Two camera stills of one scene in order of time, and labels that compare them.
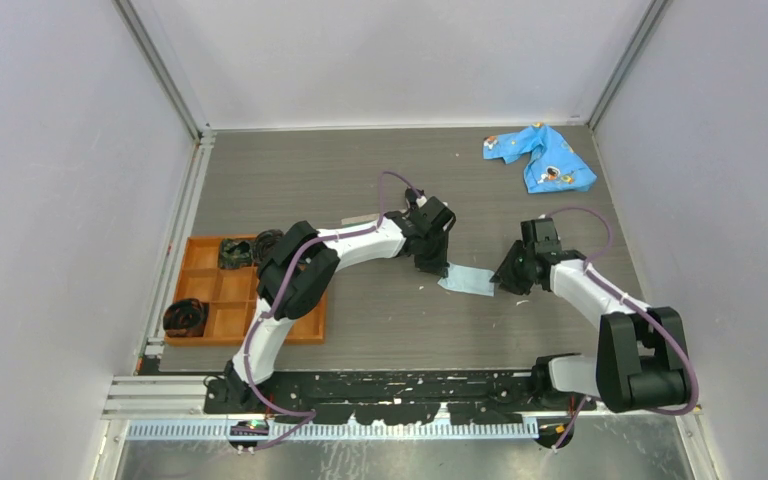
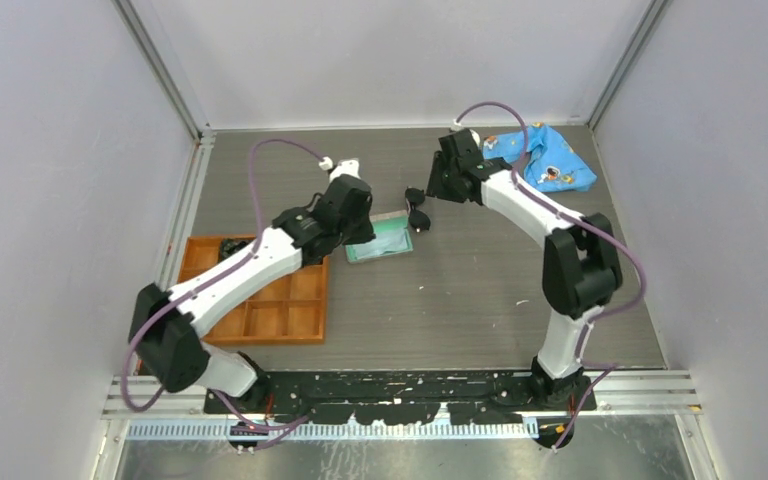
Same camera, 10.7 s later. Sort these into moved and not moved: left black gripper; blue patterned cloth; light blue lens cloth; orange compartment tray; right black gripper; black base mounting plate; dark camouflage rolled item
Moved: right black gripper; light blue lens cloth; left black gripper
Not moved: dark camouflage rolled item; orange compartment tray; black base mounting plate; blue patterned cloth
